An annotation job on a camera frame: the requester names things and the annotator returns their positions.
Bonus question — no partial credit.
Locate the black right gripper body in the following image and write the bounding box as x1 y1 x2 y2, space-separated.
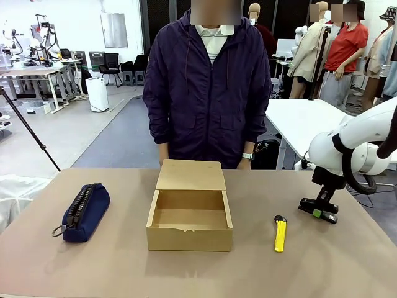
311 166 347 191

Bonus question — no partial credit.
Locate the black stapler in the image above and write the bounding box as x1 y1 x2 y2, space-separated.
298 197 339 225

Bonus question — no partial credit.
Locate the yellow utility knife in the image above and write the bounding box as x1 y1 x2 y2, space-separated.
274 215 288 253

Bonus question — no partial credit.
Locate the person's left forearm purple sleeve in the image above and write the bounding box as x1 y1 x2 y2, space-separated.
244 99 269 144

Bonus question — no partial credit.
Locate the person's right forearm purple sleeve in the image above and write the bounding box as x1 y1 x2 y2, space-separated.
148 99 171 145

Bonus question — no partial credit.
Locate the open brown cardboard box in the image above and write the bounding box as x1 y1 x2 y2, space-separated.
145 158 234 253

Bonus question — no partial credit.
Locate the person's left hand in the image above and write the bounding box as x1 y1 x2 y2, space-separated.
236 141 254 171

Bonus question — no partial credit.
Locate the person's right hand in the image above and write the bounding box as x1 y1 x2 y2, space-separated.
158 143 170 167

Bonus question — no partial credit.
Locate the white folding table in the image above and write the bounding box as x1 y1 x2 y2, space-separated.
265 98 397 189

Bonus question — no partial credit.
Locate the black bag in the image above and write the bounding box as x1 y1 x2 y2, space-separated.
251 139 282 171

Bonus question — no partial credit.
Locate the black light stand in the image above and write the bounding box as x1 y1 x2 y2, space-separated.
309 26 330 102

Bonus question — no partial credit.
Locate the mannequin in beige coat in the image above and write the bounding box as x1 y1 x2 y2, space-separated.
287 1 332 100

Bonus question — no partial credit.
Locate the mannequin with bucket hat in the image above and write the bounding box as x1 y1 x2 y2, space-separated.
362 7 397 112

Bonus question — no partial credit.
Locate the white monitor screen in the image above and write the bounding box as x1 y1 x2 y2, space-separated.
275 38 298 60

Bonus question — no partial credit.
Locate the person in purple jacket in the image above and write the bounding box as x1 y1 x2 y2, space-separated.
142 7 273 171

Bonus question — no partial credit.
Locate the mannequin in dark red shirt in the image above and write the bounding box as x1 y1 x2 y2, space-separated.
248 2 277 63

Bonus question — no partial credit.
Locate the navy blue zipper pencil case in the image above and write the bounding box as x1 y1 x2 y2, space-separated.
51 183 111 243

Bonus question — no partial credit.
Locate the black mesh office chair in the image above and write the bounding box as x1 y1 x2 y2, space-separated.
99 52 123 88

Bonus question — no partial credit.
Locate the white air purifier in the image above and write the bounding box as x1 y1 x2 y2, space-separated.
85 76 109 113

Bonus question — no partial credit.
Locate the white tray on floor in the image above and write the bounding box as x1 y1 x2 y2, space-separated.
20 101 52 116

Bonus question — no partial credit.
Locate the white cloth cover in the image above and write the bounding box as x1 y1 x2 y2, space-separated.
0 174 53 234

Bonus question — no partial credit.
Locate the wooden top workbench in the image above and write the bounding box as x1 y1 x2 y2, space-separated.
0 67 65 114

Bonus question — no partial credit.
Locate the thin black floor cable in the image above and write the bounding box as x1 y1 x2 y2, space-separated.
349 183 377 209

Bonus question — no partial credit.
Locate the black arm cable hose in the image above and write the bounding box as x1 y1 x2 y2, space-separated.
341 105 397 196

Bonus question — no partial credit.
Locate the grey wall panel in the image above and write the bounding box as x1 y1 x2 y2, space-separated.
99 12 129 49

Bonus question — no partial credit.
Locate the background robot with black cables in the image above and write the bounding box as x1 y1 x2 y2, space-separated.
29 13 62 68

